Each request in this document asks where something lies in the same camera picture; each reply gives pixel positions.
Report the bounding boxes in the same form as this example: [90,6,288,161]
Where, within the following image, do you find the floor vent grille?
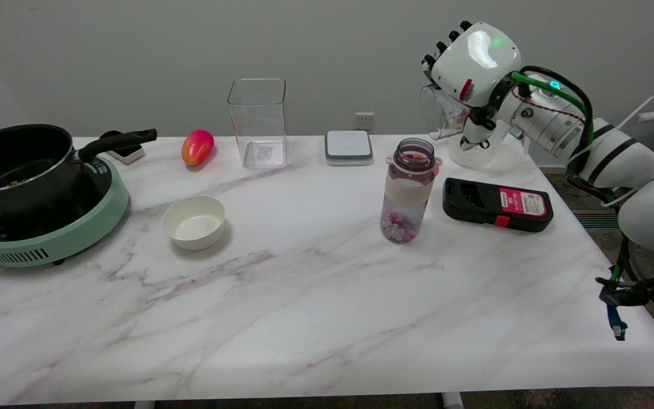
[574,210,622,230]

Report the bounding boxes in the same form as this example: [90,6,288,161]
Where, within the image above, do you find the small white black device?
[100,131,146,165]

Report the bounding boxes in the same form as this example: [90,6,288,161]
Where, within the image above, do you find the large translucent measuring jug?
[448,120,533,170]

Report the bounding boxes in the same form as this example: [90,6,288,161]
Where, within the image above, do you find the white ceramic bowl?
[162,195,227,251]

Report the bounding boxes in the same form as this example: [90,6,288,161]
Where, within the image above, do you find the mint green induction cooker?
[0,155,130,268]

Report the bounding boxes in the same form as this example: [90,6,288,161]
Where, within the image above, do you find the black saucepan with handle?
[0,124,158,219]

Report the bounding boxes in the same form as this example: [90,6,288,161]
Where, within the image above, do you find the black robot wrist cable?
[517,65,596,171]

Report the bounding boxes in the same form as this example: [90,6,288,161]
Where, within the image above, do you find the clear round measuring cup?
[420,84,471,141]

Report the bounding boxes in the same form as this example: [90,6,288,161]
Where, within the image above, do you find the clear square plastic container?
[227,78,291,169]

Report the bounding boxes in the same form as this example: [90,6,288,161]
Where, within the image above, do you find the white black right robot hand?
[421,21,522,152]

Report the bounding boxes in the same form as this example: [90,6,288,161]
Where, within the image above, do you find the black case with red label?
[442,177,554,233]

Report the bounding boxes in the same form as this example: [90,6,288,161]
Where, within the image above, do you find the pink white candy pieces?
[381,212,418,243]

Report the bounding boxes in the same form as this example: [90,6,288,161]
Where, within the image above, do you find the green robot cable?
[512,71,594,149]

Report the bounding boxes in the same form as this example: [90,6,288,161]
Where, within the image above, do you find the blue cable connector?
[606,304,628,341]

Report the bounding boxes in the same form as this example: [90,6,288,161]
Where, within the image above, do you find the red yellow mango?
[182,130,215,166]

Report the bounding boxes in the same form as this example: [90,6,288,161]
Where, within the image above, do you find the white grey square scale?
[325,130,374,166]

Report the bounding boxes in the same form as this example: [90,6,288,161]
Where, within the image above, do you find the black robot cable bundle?
[595,236,654,320]

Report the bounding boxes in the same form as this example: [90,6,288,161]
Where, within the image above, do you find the purple tinted water bottle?
[380,138,442,244]

